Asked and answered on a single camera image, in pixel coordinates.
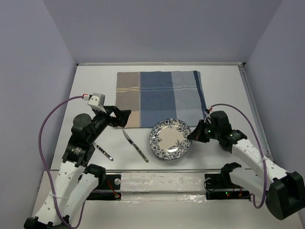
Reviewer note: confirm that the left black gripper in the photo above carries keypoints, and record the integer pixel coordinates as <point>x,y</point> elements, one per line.
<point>122,115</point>

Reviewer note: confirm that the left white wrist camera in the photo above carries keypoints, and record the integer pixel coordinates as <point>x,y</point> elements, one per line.
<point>95,101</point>

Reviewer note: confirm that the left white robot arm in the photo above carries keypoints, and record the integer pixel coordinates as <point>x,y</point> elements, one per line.
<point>77,178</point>

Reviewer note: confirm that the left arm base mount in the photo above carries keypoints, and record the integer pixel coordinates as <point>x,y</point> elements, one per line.
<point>109,190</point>

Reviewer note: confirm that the blue floral ceramic plate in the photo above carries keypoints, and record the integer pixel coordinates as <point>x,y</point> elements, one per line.
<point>168,139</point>

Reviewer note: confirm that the steel fork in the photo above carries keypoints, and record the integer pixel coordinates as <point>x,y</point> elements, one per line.
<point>102,151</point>

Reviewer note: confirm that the steel table knife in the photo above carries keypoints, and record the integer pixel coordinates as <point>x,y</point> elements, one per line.
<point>135,146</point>

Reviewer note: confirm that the blue beige checked cloth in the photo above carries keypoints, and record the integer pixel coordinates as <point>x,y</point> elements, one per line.
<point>155,96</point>

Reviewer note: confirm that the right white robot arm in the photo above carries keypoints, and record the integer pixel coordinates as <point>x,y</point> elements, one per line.
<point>281,191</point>

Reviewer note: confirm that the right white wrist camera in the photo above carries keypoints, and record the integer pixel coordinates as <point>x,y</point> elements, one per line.
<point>207,113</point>

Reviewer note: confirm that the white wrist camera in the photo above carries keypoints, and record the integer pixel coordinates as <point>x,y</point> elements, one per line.
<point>207,113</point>
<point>95,101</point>

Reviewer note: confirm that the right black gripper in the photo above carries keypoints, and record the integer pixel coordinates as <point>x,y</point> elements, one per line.
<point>196,134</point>

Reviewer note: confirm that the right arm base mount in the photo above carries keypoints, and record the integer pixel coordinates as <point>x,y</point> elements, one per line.
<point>218,186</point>

